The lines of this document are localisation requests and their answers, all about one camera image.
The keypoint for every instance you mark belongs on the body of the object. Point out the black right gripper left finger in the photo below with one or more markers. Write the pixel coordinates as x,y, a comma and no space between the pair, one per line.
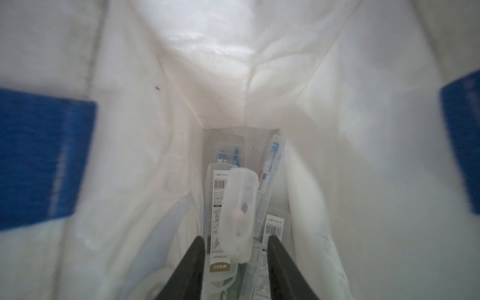
186,282

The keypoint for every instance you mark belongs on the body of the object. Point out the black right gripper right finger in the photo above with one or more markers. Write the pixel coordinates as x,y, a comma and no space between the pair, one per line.
286,281

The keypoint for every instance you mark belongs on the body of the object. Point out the compass set red label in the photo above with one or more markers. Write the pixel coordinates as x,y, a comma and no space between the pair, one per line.
229,153
272,157

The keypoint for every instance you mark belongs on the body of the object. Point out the white canvas bag blue handles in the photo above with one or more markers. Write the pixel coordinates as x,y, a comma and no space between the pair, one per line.
379,209

